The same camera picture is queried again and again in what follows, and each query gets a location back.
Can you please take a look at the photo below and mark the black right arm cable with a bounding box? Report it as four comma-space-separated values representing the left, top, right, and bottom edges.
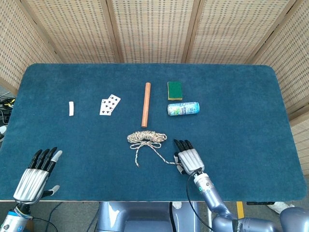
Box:
185, 170, 214, 232

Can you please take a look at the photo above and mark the light blue drink can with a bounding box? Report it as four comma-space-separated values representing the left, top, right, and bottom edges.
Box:
167, 101, 200, 116

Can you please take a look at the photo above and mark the beige rope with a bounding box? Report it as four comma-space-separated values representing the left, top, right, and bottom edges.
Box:
126, 130, 182, 168

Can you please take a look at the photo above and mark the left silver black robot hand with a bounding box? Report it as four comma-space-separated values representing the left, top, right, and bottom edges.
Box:
13, 146, 63, 205

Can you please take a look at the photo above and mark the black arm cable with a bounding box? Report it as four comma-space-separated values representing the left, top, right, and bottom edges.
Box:
30, 216, 58, 232
185, 170, 214, 232

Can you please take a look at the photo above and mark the brown wooden rod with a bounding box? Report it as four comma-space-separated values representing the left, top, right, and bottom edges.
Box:
141, 82, 152, 128

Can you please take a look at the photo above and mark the seven of clubs card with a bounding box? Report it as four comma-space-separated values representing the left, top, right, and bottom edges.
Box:
99, 99, 115, 116

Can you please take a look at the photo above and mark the black torso cable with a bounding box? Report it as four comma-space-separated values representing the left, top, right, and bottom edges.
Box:
169, 202, 176, 232

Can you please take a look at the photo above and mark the blue felt table cover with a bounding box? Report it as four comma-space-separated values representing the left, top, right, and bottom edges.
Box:
0, 63, 308, 203

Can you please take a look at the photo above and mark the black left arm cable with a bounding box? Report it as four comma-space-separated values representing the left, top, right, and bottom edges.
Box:
30, 216, 58, 232

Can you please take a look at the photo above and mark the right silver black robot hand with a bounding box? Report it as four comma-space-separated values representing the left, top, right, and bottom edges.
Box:
173, 139, 205, 175

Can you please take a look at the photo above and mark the flat black bar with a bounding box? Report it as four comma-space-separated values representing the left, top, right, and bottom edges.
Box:
246, 201, 276, 206

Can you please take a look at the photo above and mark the blue-grey robot torso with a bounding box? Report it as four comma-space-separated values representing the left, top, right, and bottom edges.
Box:
96, 202, 201, 232

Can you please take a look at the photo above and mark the woven wooden folding screen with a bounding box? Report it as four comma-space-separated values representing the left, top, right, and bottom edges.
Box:
0, 0, 309, 177

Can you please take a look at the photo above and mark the green yellow scrub sponge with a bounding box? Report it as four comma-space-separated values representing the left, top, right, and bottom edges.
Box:
167, 81, 183, 101

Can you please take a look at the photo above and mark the black floor cable bundle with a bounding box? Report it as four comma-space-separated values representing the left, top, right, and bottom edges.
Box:
0, 95, 16, 126

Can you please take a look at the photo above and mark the partly covered clubs card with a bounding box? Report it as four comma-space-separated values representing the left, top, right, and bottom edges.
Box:
108, 94, 122, 107

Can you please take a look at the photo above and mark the white shoe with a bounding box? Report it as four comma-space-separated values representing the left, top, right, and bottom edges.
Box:
267, 202, 295, 215

